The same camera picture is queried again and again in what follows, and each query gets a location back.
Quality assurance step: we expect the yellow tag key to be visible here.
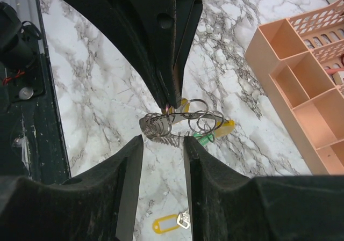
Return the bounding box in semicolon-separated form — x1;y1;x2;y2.
169;98;190;125
152;210;191;235

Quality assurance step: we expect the peach desk organizer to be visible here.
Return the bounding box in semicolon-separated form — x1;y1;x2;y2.
245;0;343;175

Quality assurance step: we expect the metal keyring with yellow grip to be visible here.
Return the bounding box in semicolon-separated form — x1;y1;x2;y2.
139;99;235;147

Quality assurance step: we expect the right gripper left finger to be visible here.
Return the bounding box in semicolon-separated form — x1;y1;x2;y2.
1;135;144;240

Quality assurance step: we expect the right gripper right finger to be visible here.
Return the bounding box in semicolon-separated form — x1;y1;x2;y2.
183;137;343;240

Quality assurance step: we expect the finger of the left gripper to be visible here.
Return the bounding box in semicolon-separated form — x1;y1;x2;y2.
63;0;177;108
173;0;203;108

